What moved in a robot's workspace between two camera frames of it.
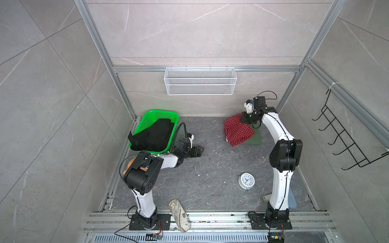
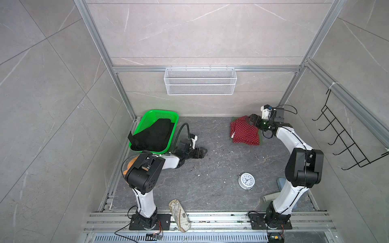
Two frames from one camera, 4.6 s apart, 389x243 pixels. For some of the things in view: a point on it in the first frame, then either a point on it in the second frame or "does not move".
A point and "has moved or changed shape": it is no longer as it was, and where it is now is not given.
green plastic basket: (146, 119) does not move
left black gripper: (195, 154) does not move
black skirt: (155, 138) does not move
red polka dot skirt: (236, 131) has moved or changed shape
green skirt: (256, 139) to (260, 135)
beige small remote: (267, 198) does not move
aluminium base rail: (209, 227) does not move
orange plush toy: (129, 164) does not move
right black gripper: (244, 118) to (258, 119)
